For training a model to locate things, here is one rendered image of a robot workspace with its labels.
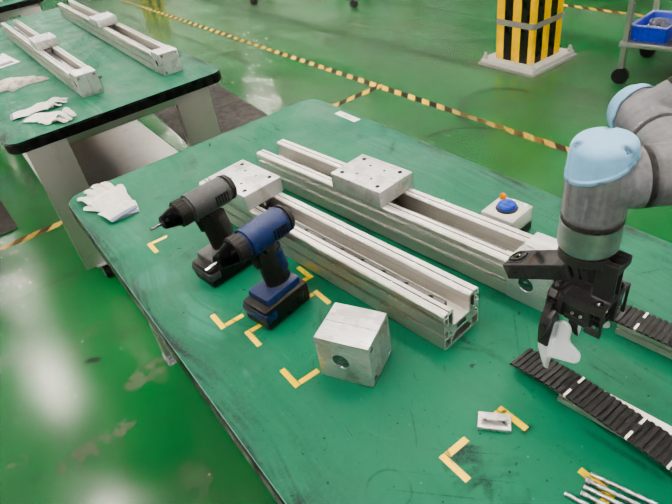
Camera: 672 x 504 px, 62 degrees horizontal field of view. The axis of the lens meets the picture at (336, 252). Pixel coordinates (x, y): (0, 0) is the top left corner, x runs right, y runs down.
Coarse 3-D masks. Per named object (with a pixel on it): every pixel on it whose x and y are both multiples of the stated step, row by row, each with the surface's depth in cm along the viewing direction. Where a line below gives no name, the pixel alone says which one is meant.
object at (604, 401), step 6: (600, 396) 85; (606, 396) 85; (612, 396) 85; (594, 402) 84; (600, 402) 84; (606, 402) 84; (612, 402) 84; (588, 408) 84; (594, 408) 84; (600, 408) 83; (606, 408) 83; (594, 414) 83; (600, 414) 83
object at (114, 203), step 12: (84, 192) 166; (96, 192) 164; (108, 192) 164; (120, 192) 163; (96, 204) 159; (108, 204) 159; (120, 204) 157; (132, 204) 157; (108, 216) 153; (120, 216) 153
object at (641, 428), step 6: (642, 420) 81; (648, 420) 81; (636, 426) 80; (642, 426) 80; (648, 426) 80; (654, 426) 80; (630, 432) 80; (636, 432) 80; (642, 432) 79; (648, 432) 80; (624, 438) 79; (630, 438) 79; (636, 438) 79; (642, 438) 79; (636, 444) 78
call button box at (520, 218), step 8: (496, 200) 126; (488, 208) 124; (496, 208) 123; (520, 208) 122; (528, 208) 122; (488, 216) 122; (496, 216) 121; (504, 216) 121; (512, 216) 120; (520, 216) 120; (528, 216) 122; (512, 224) 119; (520, 224) 121; (528, 224) 124
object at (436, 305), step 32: (320, 224) 126; (288, 256) 129; (320, 256) 118; (352, 256) 113; (384, 256) 113; (352, 288) 114; (384, 288) 105; (416, 288) 107; (448, 288) 103; (416, 320) 104; (448, 320) 97
